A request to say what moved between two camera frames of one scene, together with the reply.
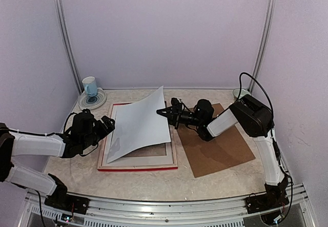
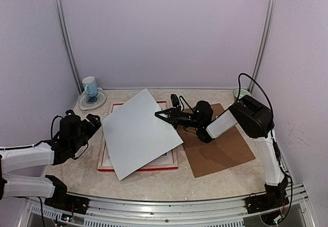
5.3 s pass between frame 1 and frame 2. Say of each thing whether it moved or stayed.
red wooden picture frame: moved
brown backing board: stayed
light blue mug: stayed
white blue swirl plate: stayed
